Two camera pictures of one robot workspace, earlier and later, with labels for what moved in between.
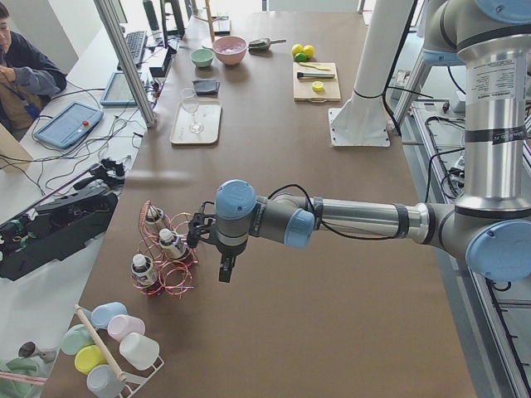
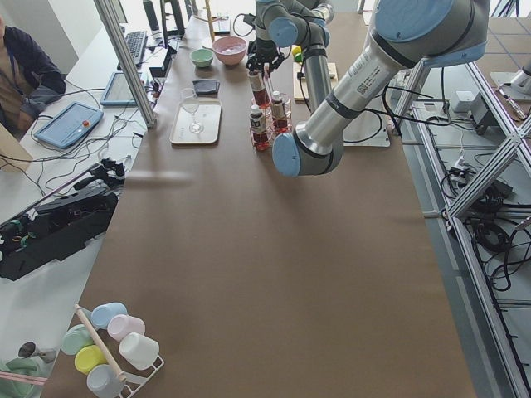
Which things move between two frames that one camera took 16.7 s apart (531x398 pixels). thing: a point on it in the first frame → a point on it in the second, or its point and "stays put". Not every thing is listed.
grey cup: [104, 382] stays put
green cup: [76, 337] stays put
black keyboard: [137, 41] stays put
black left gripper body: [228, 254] → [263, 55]
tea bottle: [170, 245] → [279, 113]
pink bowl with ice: [230, 50] stays put
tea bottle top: [152, 222] → [260, 94]
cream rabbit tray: [201, 128] stays put
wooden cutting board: [303, 88] stays put
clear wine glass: [190, 102] stays put
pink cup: [119, 325] stays put
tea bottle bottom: [143, 269] → [259, 128]
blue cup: [102, 313] stays put
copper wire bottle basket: [166, 243] → [270, 116]
